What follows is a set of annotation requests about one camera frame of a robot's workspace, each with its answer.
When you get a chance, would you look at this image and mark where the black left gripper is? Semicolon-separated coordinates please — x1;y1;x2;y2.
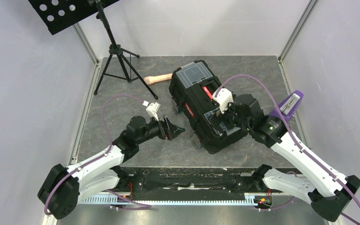
136;113;185;144

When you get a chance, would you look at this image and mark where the black plastic toolbox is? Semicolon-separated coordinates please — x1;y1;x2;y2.
169;60;248;154

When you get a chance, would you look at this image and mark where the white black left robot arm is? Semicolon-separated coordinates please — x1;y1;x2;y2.
37;116;185;219

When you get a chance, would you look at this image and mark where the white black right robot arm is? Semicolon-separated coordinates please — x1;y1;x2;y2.
172;89;360;222

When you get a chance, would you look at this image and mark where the black tripod music stand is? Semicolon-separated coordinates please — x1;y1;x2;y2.
29;0;158;100

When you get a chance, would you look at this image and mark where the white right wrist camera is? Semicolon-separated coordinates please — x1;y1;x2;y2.
212;88;233;114

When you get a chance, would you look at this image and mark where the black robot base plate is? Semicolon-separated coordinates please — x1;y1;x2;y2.
112;167;268;201

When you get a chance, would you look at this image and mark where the beige wooden handle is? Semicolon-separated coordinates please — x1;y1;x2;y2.
143;74;172;85

